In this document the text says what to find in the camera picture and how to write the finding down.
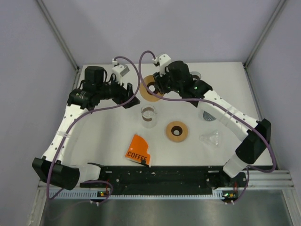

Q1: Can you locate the grey cable duct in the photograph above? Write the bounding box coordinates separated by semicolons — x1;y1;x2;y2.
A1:
49;188;238;201

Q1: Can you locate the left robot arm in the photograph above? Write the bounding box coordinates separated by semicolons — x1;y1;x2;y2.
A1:
32;63;140;190

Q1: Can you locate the purple cable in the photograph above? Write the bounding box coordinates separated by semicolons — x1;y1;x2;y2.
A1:
46;56;139;205
138;50;277;205

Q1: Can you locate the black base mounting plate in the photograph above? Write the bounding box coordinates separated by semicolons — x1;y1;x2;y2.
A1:
80;166;248;196

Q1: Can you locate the orange coffee filter pack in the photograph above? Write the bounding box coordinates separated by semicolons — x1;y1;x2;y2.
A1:
125;134;151;167

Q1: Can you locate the smoked glass dripper cone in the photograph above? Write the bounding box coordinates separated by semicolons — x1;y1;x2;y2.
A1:
203;111;216;122

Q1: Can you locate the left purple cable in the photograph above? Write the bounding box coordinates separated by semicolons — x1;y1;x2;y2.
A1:
46;56;139;205

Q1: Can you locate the grey glass carafe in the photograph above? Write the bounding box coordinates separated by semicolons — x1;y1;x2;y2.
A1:
190;71;201;81

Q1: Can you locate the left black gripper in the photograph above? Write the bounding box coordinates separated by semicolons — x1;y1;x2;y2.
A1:
96;74;139;108

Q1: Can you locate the clear glass carafe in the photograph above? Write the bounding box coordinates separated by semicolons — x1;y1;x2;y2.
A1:
141;105;157;129

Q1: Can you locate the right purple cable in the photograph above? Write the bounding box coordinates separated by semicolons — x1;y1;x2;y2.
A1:
138;50;277;205

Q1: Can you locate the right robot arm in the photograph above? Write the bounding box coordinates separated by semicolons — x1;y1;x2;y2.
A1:
154;60;271;186

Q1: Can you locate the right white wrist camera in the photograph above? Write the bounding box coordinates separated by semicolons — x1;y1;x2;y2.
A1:
152;53;172;77

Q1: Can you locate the clear glass dripper cone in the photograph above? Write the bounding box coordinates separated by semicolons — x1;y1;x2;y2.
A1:
199;130;222;147

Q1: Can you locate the aluminium frame rail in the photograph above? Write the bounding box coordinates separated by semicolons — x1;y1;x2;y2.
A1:
37;169;295;191

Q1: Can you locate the wooden dripper ring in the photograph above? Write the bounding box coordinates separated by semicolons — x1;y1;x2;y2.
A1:
139;75;165;103
166;121;189;143

